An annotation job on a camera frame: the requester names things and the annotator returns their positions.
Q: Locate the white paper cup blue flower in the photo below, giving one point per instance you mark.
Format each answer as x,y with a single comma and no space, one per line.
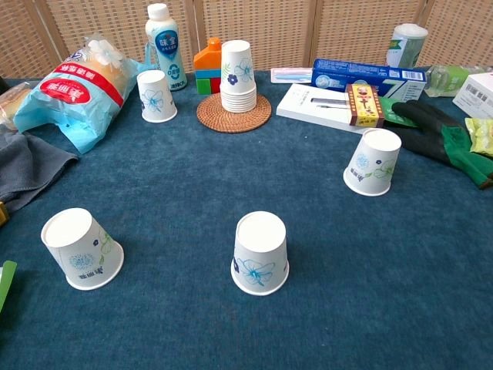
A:
156,96
260,250

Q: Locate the white paper cup green flower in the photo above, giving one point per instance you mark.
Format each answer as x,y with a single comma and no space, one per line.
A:
371,162

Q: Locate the white paper cup dandelion print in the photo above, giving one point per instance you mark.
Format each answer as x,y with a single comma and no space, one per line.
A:
82,250

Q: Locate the stack of white paper cups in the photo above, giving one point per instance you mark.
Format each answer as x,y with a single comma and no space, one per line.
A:
237,77

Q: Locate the round woven rattan coaster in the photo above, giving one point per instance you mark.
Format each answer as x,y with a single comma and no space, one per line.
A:
235,121

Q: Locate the white flat pen box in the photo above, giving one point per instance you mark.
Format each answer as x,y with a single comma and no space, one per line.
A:
304,104

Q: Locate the red toy block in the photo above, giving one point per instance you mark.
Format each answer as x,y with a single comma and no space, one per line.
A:
215,85

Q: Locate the green toy block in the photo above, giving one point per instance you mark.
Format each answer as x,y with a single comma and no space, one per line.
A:
203,86

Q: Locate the pink toothbrush package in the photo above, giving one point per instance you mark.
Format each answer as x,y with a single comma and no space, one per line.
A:
289,75

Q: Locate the blue toy brick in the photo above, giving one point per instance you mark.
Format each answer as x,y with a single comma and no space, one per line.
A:
206,74

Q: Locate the orange toy house block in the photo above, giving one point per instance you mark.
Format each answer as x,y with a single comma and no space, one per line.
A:
206,58

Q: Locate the yellow red medicine box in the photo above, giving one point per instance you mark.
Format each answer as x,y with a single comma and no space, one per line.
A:
364,106

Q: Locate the blue toothpaste box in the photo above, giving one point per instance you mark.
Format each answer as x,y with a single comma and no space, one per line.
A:
346,77

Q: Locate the woven bamboo folding screen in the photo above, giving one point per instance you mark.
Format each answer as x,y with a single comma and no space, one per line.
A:
289,31

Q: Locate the white milk drink bottle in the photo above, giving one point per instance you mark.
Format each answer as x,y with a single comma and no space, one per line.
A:
165,42

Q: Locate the dark green sachet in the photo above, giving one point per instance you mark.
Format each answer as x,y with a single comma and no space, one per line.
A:
400,122

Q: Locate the black green work glove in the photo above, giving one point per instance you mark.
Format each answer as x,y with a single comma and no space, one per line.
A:
423,131

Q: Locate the large blue snack bag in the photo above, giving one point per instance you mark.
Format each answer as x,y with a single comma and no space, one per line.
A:
77,100

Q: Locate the green white wipes canister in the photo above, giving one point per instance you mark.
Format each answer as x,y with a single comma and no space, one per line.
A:
406,46

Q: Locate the grey cloth towel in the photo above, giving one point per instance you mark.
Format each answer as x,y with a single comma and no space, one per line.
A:
27,165

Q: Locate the clear bottle green label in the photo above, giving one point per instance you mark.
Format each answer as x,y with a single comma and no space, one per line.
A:
447,79

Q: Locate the yellow green snack packet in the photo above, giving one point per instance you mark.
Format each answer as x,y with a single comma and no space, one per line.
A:
481,133

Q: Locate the plastic wrapped bread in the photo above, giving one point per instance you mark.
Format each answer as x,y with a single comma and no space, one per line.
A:
11,104

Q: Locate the white cardboard box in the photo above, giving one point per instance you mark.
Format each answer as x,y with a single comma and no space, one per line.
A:
477,92

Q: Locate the green white snack bag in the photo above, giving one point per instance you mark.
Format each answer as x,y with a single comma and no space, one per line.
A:
7,281

